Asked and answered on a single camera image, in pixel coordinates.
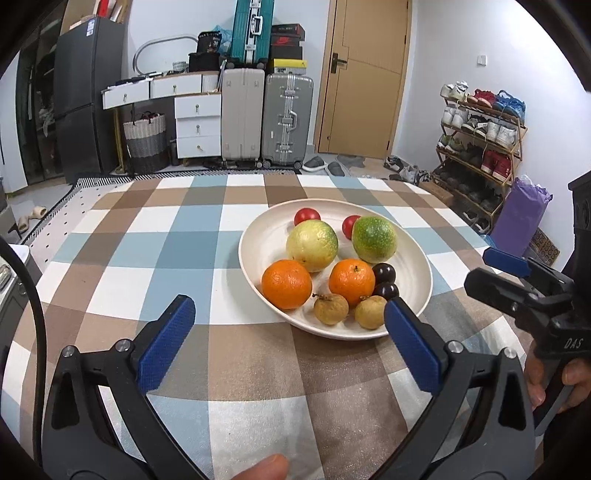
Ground pair of beige slippers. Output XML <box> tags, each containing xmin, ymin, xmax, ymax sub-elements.
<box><xmin>17</xmin><ymin>206</ymin><xmax>49</xmax><ymax>228</ymax></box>

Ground purple bag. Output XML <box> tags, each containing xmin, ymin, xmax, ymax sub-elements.
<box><xmin>491</xmin><ymin>176</ymin><xmax>553</xmax><ymax>246</ymax></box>

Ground flat cardboard box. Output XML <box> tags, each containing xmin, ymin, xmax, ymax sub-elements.
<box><xmin>417</xmin><ymin>181</ymin><xmax>456</xmax><ymax>204</ymax></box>

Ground teal suitcase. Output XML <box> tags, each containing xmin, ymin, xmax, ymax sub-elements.
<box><xmin>230</xmin><ymin>0</ymin><xmax>277</xmax><ymax>66</ymax></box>

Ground beige suitcase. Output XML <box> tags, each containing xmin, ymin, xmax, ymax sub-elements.
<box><xmin>221</xmin><ymin>68</ymin><xmax>267</xmax><ymax>169</ymax></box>

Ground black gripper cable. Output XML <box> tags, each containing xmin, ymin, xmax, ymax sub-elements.
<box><xmin>0</xmin><ymin>235</ymin><xmax>47</xmax><ymax>370</ymax></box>

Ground checkered tablecloth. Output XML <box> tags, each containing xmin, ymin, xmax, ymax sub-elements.
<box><xmin>0</xmin><ymin>173</ymin><xmax>555</xmax><ymax>480</ymax></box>

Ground patterned doormat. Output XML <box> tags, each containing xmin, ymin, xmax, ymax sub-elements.
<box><xmin>528</xmin><ymin>228</ymin><xmax>560</xmax><ymax>264</ymax></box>

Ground silver suitcase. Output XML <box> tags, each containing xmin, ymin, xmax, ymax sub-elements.
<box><xmin>262</xmin><ymin>73</ymin><xmax>315</xmax><ymax>171</ymax></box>

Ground black printed bag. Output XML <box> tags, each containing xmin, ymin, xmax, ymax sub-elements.
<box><xmin>196</xmin><ymin>31</ymin><xmax>223</xmax><ymax>54</ymax></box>

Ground yellow black shoe box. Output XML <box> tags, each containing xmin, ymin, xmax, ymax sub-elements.
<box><xmin>270</xmin><ymin>58</ymin><xmax>308</xmax><ymax>76</ymax></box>

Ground person's left hand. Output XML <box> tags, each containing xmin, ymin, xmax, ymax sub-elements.
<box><xmin>230</xmin><ymin>454</ymin><xmax>290</xmax><ymax>480</ymax></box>

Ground brown longan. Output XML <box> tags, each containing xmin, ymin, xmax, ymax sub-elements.
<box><xmin>355</xmin><ymin>295</ymin><xmax>388</xmax><ymax>330</ymax></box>
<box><xmin>313</xmin><ymin>293</ymin><xmax>350</xmax><ymax>326</ymax></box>

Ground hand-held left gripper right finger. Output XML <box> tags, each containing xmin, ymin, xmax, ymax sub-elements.
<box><xmin>367</xmin><ymin>298</ymin><xmax>537</xmax><ymax>480</ymax></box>

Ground white desk with drawers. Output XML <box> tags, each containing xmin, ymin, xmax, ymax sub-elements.
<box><xmin>102</xmin><ymin>71</ymin><xmax>225</xmax><ymax>162</ymax></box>

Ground wooden door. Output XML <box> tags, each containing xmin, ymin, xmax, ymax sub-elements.
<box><xmin>314</xmin><ymin>0</ymin><xmax>412</xmax><ymax>156</ymax></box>

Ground group of assorted shoes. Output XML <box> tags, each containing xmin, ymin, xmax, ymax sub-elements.
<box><xmin>436</xmin><ymin>82</ymin><xmax>527</xmax><ymax>227</ymax></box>

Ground black storage box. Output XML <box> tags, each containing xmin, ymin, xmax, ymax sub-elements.
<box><xmin>188</xmin><ymin>52</ymin><xmax>222</xmax><ymax>73</ymax></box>

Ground yellow-green guava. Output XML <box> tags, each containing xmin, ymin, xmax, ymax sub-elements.
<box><xmin>286</xmin><ymin>220</ymin><xmax>339</xmax><ymax>273</ymax></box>

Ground grey white woven basket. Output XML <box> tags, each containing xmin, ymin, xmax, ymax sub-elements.
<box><xmin>122</xmin><ymin>112</ymin><xmax>170</xmax><ymax>175</ymax></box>

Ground green orange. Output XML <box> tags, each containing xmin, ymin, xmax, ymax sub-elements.
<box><xmin>352</xmin><ymin>217</ymin><xmax>398</xmax><ymax>264</ymax></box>

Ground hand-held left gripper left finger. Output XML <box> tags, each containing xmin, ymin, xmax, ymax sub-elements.
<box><xmin>41</xmin><ymin>294</ymin><xmax>209</xmax><ymax>480</ymax></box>

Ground black refrigerator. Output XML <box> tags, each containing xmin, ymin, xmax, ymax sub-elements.
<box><xmin>53</xmin><ymin>16</ymin><xmax>126</xmax><ymax>182</ymax></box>

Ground grey white sneakers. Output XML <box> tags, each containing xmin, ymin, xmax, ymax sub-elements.
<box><xmin>383</xmin><ymin>157</ymin><xmax>431</xmax><ymax>184</ymax></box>

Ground dark glass wardrobe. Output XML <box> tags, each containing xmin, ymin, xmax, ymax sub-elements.
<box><xmin>14</xmin><ymin>14</ymin><xmax>63</xmax><ymax>186</ymax></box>

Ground person's right hand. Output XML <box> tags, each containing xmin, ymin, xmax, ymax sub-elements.
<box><xmin>525</xmin><ymin>353</ymin><xmax>591</xmax><ymax>411</ymax></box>

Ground orange tangerine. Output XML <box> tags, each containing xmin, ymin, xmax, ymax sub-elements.
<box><xmin>262</xmin><ymin>259</ymin><xmax>313</xmax><ymax>310</ymax></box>
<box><xmin>329</xmin><ymin>259</ymin><xmax>376</xmax><ymax>308</ymax></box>

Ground wooden shoe rack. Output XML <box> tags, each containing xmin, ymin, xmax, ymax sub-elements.
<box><xmin>433</xmin><ymin>83</ymin><xmax>528</xmax><ymax>232</ymax></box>

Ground curved metal tube frame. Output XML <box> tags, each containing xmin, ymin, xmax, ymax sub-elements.
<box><xmin>133</xmin><ymin>36</ymin><xmax>197</xmax><ymax>75</ymax></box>

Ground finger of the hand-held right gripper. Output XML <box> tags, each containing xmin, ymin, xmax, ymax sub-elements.
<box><xmin>482</xmin><ymin>247</ymin><xmax>574</xmax><ymax>297</ymax></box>
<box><xmin>464</xmin><ymin>267</ymin><xmax>553</xmax><ymax>325</ymax></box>

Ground cream round plate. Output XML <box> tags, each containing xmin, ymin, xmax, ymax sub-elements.
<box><xmin>239</xmin><ymin>198</ymin><xmax>433</xmax><ymax>341</ymax></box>

